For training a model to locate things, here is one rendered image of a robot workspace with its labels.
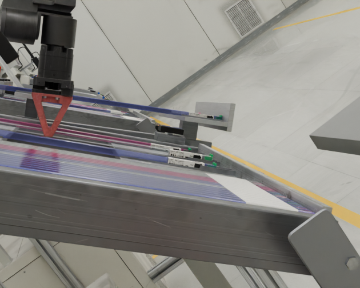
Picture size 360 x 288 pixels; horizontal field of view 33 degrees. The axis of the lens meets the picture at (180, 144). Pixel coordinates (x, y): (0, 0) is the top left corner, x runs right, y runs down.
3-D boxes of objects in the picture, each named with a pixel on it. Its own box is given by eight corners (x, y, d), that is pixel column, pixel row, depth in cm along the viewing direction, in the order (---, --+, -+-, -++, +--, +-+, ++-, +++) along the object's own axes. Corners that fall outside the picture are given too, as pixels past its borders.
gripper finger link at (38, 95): (27, 135, 102) (32, 79, 101) (30, 132, 109) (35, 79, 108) (68, 140, 103) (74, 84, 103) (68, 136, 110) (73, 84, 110)
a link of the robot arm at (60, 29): (80, 12, 102) (74, 15, 108) (39, 6, 100) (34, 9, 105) (76, 54, 103) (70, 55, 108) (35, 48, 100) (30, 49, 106)
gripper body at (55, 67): (32, 87, 99) (36, 42, 99) (35, 87, 109) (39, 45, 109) (72, 92, 101) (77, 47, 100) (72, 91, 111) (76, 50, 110)
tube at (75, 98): (219, 121, 145) (220, 115, 145) (221, 121, 143) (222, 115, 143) (-1, 89, 134) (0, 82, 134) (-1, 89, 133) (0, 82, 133)
